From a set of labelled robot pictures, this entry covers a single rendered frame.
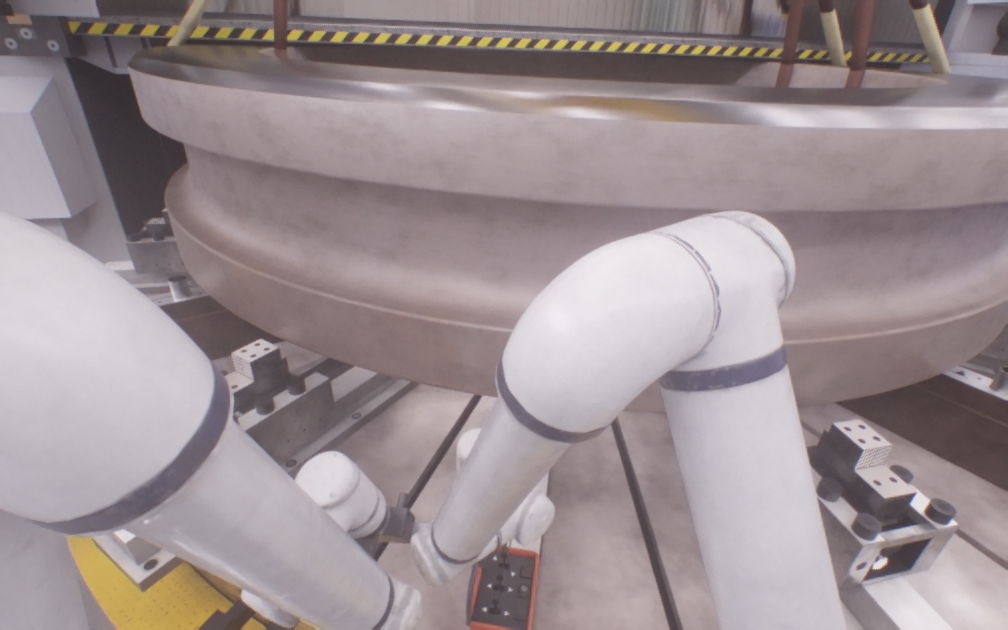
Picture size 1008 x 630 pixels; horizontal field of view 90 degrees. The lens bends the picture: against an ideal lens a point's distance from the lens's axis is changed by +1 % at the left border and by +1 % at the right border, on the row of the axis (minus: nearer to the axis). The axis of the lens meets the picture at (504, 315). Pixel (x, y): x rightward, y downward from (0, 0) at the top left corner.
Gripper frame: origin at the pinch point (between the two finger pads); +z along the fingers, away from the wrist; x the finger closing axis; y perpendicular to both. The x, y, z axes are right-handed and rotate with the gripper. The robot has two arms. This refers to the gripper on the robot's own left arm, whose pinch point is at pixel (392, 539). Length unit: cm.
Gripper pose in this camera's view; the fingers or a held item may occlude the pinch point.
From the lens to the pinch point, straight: 110.2
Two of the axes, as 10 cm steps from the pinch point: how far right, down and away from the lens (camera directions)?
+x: -9.9, 0.0, 1.7
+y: 1.1, -7.9, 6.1
